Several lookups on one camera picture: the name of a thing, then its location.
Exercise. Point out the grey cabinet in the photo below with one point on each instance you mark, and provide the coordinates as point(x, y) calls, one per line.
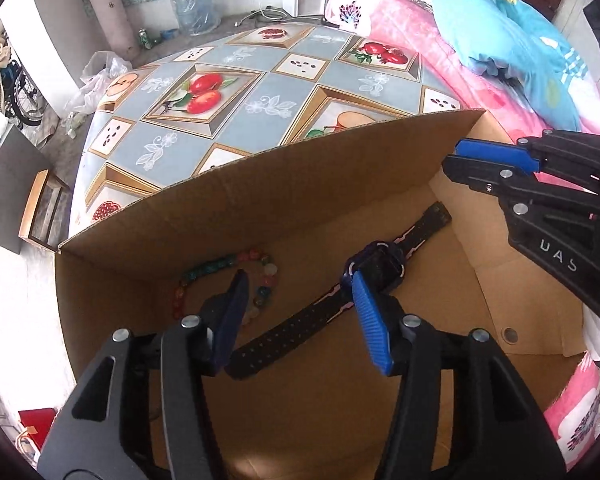
point(10, 185)

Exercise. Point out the red flat object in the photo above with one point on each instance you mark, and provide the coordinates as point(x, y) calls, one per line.
point(35, 422)

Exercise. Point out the wooden frame box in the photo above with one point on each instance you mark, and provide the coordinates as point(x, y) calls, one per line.
point(27, 210)

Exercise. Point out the dark purple smart watch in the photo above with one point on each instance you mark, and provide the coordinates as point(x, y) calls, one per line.
point(290, 331)

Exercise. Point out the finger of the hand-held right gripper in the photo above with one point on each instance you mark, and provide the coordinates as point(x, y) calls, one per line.
point(480, 175)
point(495, 155)

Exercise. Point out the empty clear water jug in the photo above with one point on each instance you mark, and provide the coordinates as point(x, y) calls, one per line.
point(195, 7)

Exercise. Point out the blue patterned quilt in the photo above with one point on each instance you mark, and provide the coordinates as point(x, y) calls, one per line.
point(505, 35)

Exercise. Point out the brown cardboard box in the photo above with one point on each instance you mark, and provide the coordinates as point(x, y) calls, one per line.
point(330, 170)

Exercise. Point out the white plastic bag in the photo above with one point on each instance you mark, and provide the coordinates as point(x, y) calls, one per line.
point(97, 80)

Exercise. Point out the green can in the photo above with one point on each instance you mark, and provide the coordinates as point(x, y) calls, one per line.
point(145, 39)

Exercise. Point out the pink floral blanket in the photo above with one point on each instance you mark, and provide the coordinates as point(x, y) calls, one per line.
point(410, 35)

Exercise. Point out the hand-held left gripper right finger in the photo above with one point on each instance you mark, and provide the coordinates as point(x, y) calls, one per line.
point(372, 330)

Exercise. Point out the white cardboard tube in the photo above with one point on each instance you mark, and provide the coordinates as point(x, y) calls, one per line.
point(107, 10)

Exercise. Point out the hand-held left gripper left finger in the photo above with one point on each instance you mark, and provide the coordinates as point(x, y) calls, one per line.
point(232, 320)

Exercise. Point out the fruit print tablecloth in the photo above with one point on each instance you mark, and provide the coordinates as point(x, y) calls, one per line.
point(260, 110)

